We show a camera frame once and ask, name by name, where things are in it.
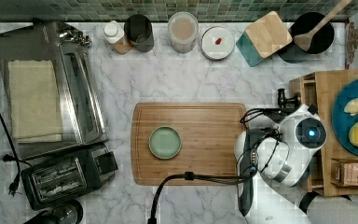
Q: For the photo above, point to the stainless toaster oven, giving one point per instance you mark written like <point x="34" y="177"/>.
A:
<point x="67" y="48"/>

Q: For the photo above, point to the dark grey cup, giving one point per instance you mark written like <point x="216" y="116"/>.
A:
<point x="138" y="29"/>

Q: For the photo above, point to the white cap bottle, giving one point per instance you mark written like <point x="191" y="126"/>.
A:
<point x="115" y="36"/>

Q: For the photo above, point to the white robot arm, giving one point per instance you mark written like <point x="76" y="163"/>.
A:
<point x="283" y="154"/>

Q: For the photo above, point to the clear jar with beige lid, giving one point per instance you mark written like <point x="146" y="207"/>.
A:
<point x="183" y="29"/>

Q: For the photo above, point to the wooden cutting board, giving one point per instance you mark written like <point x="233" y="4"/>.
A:
<point x="208" y="132"/>

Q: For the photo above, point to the wooden drawer cabinet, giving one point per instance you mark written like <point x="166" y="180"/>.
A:
<point x="328" y="86"/>

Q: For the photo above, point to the black two-slot toaster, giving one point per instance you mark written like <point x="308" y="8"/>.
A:
<point x="68" y="176"/>

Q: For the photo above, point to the black utensil holder pot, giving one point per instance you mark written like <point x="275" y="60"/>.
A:
<point x="321" y="41"/>

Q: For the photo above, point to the stash tea box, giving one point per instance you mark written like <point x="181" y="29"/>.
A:
<point x="355" y="174"/>

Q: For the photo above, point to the teal box with wooden lid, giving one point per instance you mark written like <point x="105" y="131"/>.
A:
<point x="263" y="38"/>

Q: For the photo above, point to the wooden spoon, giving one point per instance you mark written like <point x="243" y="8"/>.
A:
<point x="303" y="41"/>

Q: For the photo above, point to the beige folded cloth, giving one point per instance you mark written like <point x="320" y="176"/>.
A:
<point x="35" y="103"/>

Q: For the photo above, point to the blue plate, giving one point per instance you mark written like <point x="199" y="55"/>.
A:
<point x="342" y="121"/>

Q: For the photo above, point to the green small plate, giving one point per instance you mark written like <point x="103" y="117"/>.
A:
<point x="165" y="142"/>

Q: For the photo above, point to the white round lidded container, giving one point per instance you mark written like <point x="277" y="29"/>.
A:
<point x="217" y="43"/>

